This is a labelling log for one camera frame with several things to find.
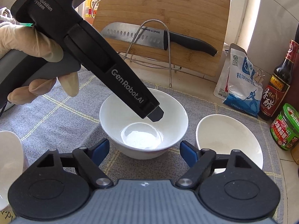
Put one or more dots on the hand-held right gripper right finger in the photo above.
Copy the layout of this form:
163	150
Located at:
188	152

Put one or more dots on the yellow-label cooking wine bottle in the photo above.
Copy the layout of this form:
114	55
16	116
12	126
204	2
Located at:
90	7

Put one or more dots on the blue white salt bag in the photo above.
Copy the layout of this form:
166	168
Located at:
243	91

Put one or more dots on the white seasoning bag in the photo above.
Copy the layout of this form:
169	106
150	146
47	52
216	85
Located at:
220	86

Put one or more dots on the bamboo cutting board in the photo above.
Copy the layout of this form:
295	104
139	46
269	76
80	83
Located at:
175	9

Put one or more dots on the dark vinegar bottle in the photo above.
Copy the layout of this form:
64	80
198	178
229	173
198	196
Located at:
278	79

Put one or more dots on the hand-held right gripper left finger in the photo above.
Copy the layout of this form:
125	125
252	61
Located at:
100	150

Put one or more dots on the printed plaid table cloth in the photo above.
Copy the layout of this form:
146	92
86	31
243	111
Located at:
70	121

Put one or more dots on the binder clip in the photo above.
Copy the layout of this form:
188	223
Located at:
258	78

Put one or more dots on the person's left hand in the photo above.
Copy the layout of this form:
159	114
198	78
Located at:
30	39

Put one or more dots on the green-lidded sauce jar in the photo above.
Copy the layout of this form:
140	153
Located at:
283	130

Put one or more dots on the white pink-flower bowl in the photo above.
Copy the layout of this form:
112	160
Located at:
229	142
9	163
172	126

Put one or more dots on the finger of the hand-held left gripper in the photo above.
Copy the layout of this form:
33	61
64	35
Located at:
156	115

